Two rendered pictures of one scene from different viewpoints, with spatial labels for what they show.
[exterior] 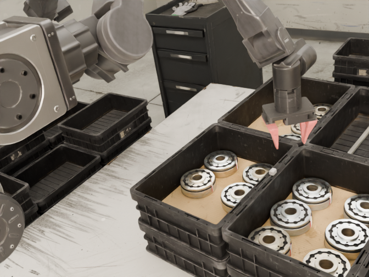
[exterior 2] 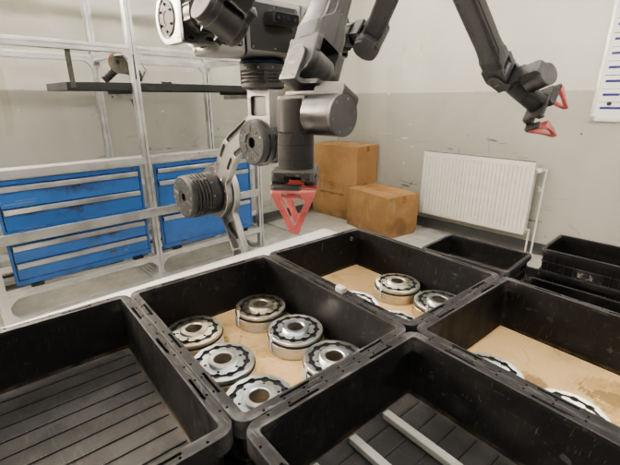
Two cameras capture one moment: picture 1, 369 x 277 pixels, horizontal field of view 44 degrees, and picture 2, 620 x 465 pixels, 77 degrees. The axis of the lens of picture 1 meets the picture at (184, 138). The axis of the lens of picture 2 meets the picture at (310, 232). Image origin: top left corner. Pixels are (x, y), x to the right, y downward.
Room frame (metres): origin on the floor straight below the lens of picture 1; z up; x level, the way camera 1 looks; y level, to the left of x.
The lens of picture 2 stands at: (0.95, -0.85, 1.26)
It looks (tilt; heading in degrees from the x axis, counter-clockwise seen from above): 19 degrees down; 96
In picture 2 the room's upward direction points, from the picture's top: straight up
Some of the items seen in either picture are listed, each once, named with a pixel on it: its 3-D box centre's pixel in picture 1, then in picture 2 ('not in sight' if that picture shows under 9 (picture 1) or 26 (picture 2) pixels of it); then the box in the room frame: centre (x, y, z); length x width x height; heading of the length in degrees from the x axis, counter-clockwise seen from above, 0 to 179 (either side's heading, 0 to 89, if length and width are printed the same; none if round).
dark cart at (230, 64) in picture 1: (211, 67); not in sight; (2.85, -0.26, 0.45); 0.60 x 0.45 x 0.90; 140
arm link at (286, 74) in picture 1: (287, 72); (298, 115); (0.87, -0.24, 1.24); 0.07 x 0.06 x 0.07; 140
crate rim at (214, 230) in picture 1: (216, 170); (376, 268); (1.02, -0.07, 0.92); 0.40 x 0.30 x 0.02; 136
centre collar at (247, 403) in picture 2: (365, 206); (259, 397); (0.84, -0.41, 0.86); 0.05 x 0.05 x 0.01
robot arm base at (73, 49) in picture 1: (59, 54); (203, 13); (0.60, 0.15, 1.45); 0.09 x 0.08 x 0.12; 50
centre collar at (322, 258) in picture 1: (325, 264); (194, 328); (0.68, -0.25, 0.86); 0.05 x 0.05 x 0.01
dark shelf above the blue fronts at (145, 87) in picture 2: not in sight; (160, 89); (-0.29, 1.76, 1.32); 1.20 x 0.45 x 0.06; 50
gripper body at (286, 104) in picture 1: (287, 99); (295, 155); (0.87, -0.23, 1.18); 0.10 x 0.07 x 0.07; 91
